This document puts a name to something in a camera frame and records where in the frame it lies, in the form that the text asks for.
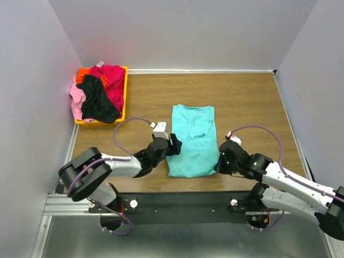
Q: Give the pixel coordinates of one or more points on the magenta t shirt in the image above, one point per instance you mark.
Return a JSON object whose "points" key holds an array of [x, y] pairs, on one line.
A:
{"points": [[116, 81]]}

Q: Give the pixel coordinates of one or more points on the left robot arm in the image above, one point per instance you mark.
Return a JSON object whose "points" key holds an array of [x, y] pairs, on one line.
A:
{"points": [[84, 176]]}

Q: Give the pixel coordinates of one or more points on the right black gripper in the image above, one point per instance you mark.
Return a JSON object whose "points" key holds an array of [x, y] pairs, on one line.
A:
{"points": [[220, 167]]}

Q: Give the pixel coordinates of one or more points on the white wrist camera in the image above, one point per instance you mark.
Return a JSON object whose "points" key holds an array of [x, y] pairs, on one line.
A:
{"points": [[231, 136], [160, 130]]}

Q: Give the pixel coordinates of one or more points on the black t shirt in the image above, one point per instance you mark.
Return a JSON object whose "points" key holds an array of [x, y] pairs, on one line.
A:
{"points": [[97, 106]]}

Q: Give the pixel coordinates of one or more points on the yellow plastic bin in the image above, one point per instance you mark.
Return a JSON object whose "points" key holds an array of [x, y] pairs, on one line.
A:
{"points": [[122, 114]]}

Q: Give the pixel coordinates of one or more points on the pink t shirt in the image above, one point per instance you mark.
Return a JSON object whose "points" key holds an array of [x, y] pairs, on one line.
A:
{"points": [[78, 97]]}

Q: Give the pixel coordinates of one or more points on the turquoise t shirt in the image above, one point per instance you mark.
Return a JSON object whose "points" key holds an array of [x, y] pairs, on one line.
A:
{"points": [[195, 127]]}

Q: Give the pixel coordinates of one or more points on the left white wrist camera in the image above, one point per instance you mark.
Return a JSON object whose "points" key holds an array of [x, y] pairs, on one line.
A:
{"points": [[160, 130]]}

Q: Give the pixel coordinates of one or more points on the aluminium frame rail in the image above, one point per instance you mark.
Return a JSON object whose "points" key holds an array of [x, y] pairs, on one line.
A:
{"points": [[56, 204]]}

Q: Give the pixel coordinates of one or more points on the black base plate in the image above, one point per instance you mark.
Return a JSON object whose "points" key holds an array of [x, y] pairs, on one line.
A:
{"points": [[237, 207]]}

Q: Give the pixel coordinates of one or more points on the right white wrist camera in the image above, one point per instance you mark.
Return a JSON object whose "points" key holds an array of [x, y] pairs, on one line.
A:
{"points": [[231, 136]]}

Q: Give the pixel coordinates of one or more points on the orange t shirt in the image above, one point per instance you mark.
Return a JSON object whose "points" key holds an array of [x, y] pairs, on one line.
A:
{"points": [[86, 71]]}

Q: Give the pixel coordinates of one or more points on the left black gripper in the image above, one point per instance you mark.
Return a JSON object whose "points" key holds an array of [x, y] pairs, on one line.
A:
{"points": [[175, 149]]}

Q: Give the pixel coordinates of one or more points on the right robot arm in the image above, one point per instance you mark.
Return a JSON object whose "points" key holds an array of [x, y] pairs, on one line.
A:
{"points": [[278, 188]]}

